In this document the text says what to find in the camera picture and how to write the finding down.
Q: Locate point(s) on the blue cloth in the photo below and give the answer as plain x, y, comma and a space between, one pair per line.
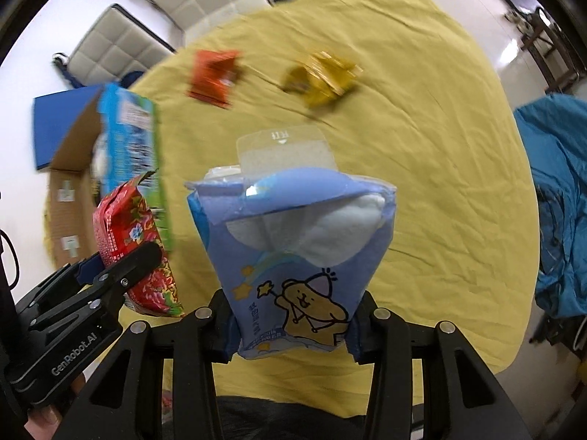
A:
557, 201

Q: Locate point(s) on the cardboard box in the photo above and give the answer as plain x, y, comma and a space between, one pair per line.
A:
69, 188

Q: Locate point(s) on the dark wooden chair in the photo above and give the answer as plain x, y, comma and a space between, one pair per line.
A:
548, 46

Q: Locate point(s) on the yellow tablecloth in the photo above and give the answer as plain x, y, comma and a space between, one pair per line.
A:
412, 192

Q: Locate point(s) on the blue flat board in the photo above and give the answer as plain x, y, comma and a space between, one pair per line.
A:
59, 128

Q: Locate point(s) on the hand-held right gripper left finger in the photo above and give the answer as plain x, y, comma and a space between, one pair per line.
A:
219, 330

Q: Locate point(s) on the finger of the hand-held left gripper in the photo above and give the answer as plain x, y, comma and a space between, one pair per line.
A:
133, 263
87, 269

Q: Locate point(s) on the yellow snack packet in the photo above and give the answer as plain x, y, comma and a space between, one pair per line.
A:
321, 78

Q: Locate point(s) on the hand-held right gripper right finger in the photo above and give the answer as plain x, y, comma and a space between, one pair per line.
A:
360, 330

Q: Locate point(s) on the blue cartoon tissue pack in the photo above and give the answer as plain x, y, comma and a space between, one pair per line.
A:
296, 256

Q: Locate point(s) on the red floral tissue pack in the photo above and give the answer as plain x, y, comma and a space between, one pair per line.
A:
137, 247

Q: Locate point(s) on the person's left hand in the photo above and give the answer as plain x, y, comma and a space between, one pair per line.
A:
43, 421

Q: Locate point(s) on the orange snack packet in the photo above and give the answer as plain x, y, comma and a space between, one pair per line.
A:
214, 78

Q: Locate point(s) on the blue green tissue pack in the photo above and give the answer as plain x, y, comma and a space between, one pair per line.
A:
130, 146

